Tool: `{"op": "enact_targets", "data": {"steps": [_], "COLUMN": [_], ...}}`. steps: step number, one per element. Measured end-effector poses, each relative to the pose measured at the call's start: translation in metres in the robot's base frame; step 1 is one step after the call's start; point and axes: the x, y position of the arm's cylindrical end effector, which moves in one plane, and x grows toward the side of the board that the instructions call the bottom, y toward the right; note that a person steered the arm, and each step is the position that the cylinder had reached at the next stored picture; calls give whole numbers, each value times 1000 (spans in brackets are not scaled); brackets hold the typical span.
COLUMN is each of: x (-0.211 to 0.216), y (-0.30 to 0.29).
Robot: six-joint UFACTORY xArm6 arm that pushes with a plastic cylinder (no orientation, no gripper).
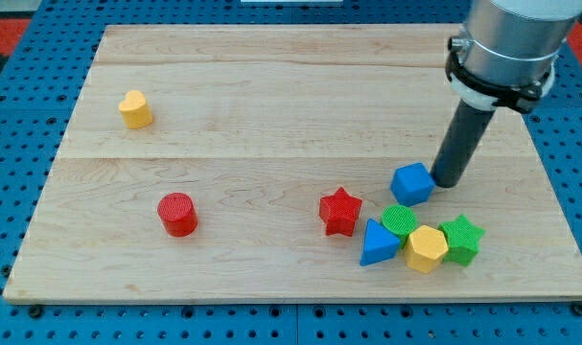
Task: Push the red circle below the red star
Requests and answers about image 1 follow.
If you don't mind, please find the blue cube block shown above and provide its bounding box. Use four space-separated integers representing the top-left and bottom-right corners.
390 162 435 206

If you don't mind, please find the green star block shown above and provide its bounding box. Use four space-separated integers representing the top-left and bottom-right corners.
438 214 485 266

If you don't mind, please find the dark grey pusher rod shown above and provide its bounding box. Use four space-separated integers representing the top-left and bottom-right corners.
431 100 495 188

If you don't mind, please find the wooden board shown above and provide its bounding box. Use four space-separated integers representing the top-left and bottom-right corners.
4 24 582 305

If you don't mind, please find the green cylinder block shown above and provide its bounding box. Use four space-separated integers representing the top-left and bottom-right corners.
381 204 418 248

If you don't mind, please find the yellow heart block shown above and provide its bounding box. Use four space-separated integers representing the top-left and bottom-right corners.
118 90 153 129

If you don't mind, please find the yellow hexagon block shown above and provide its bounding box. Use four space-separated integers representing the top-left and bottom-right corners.
404 225 449 274

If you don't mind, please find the red cylinder block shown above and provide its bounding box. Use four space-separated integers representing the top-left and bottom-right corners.
157 193 198 238

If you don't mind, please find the red star block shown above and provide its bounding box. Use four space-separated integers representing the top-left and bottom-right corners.
319 187 362 237

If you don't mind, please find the blue triangle block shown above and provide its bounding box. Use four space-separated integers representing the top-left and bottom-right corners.
360 218 400 266

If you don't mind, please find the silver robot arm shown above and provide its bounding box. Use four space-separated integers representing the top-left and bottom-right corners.
446 0 582 114

